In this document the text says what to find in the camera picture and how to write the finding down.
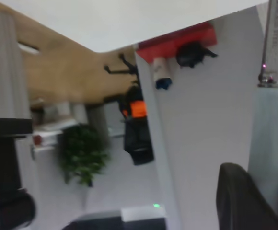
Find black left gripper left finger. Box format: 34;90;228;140
216;162;278;230

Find blue handled metal spoon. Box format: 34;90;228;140
247;0;278;218

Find white device with green light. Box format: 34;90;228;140
120;203;166;223

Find black office chair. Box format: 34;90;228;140
104;52;155;166

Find orange cloth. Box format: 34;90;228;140
128;100;146;118

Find white blue-capped bottle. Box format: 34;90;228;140
152;56;173;91

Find black lumpy object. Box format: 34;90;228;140
175;41;219;69

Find green potted plant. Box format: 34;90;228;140
58;124;111;187

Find red tray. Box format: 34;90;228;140
135;21;218;65

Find grey ribbed column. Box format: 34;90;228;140
0;11;32;120

